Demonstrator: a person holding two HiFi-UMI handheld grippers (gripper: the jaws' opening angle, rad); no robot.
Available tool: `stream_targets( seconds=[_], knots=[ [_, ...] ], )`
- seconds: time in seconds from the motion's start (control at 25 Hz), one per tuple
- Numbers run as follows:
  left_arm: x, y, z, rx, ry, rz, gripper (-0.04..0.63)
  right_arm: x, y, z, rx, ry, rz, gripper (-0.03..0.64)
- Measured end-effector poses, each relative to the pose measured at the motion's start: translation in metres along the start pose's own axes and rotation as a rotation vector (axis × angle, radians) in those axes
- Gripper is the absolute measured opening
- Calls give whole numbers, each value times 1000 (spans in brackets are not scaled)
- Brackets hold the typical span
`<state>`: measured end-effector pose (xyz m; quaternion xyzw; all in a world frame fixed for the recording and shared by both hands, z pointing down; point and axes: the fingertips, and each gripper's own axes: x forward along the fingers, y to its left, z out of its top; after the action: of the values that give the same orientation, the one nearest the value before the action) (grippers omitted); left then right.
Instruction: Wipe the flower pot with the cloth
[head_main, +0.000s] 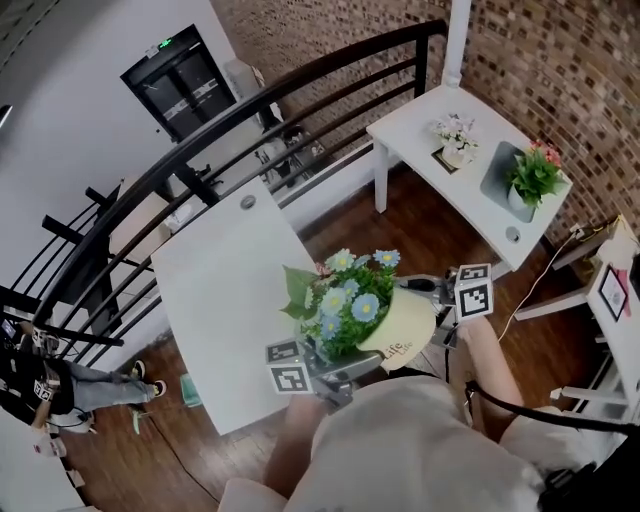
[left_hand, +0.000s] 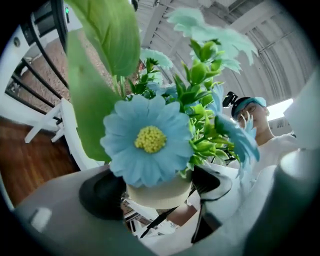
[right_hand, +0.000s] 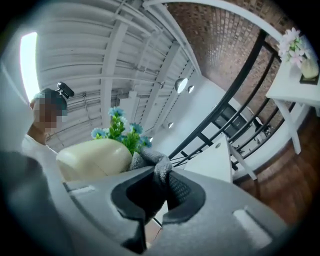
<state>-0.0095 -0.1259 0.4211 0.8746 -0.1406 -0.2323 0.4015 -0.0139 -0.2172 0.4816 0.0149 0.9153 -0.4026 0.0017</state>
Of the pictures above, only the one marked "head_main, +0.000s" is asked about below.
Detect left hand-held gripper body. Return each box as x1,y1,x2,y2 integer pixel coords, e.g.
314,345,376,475
264,338,358,415

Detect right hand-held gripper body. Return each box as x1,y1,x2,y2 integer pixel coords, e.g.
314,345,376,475
398,263,495,351

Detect blue flower pot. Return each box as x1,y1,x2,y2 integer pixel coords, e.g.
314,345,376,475
279,248,437,374

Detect person's left forearm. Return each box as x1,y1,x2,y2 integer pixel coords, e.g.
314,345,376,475
262,394,331,499

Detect person's right forearm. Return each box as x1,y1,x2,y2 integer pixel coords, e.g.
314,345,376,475
457,317,525,441

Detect person's light t-shirt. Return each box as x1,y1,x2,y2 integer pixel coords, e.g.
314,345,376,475
217,374,631,512

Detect teal dustpan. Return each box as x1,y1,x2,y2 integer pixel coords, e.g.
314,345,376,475
179,373,204,409

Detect large white table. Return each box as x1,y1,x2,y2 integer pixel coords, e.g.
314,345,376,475
150,175,331,436

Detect grey tray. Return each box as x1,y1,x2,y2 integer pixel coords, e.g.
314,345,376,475
479,140,539,224

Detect green plant in white pot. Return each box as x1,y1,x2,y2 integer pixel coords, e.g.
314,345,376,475
504,149,564,211

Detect black framed card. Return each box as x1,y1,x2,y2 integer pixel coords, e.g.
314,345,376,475
598,264,629,321

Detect dark square coaster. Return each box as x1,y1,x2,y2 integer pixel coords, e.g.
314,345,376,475
431,147,469,175

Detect white desk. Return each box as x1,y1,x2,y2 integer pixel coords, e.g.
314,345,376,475
514,214,640,436

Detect pink paper sheet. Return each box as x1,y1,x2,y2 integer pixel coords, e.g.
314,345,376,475
617,269,634,319

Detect white flowers in pot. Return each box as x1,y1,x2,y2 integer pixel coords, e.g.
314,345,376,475
429,113,480,169

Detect pink flower plant pot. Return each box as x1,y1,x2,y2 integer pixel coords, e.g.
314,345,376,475
528,139,562,169

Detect white side table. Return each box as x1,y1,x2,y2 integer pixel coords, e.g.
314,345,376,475
366,84,574,281

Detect cardboard box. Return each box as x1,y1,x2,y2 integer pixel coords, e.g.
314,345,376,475
109,174,174,261

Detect black white bags heap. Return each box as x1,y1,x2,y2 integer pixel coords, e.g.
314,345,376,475
254,124,321,189

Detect white and black bag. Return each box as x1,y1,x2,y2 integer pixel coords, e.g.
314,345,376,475
49,409,96,436

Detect row of white red-label bottles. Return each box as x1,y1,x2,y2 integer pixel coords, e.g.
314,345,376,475
32,432,69,459

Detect white pillar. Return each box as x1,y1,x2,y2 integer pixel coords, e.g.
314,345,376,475
442,0,474,89

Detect black metal railing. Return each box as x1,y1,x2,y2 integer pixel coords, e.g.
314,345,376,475
0,18,449,371

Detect black double door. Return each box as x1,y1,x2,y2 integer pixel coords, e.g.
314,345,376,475
119,24,239,144

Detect white cable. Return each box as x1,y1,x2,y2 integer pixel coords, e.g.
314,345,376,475
498,233,577,329

